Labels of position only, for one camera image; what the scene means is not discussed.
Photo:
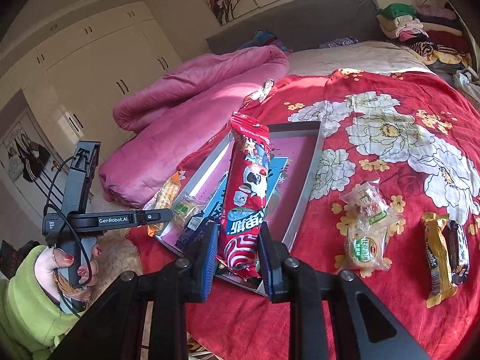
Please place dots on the white wardrobe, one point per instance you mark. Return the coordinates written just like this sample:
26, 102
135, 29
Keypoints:
64, 91

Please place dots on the clear brown cake packet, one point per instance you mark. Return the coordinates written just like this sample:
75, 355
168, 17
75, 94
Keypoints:
185, 209

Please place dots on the green sleeve forearm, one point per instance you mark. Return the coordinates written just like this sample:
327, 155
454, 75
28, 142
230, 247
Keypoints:
32, 324

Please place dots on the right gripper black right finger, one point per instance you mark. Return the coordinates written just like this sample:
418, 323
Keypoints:
271, 256

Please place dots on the grey bed headboard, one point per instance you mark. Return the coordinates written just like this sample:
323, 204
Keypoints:
304, 24

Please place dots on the orange rice cracker packet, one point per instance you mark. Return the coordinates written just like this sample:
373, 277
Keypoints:
164, 200

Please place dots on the yellow snack bar packet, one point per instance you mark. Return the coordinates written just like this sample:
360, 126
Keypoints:
436, 251

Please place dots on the red floral quilt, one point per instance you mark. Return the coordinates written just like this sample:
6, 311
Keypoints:
398, 149

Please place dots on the grey tray pink printed bottom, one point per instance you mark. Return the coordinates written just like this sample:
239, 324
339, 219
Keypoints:
294, 148

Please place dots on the blue cookie packet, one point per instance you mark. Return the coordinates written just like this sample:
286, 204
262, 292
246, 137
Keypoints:
193, 231

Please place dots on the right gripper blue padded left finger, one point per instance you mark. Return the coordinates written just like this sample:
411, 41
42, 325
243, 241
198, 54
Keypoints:
206, 261

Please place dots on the round green label pastry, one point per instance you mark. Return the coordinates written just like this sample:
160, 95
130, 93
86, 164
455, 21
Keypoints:
364, 250

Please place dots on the pink folded blanket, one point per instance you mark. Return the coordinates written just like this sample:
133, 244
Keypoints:
178, 114

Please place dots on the dark Snickers chocolate bar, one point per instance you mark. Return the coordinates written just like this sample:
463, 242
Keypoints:
459, 255

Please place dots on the beige bed sheet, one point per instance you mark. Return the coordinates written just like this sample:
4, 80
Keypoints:
369, 56

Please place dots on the blue patterned pillow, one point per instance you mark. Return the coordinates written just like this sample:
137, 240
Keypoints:
263, 38

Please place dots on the clear candy bag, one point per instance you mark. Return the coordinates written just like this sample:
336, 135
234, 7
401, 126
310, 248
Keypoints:
370, 207

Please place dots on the stack of folded clothes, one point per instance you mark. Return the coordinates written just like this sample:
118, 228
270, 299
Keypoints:
434, 35

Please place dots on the floral basket with white bag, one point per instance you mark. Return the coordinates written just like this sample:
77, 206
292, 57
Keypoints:
467, 82

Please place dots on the red panda snack packet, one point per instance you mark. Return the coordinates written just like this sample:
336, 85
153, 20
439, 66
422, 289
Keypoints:
245, 196

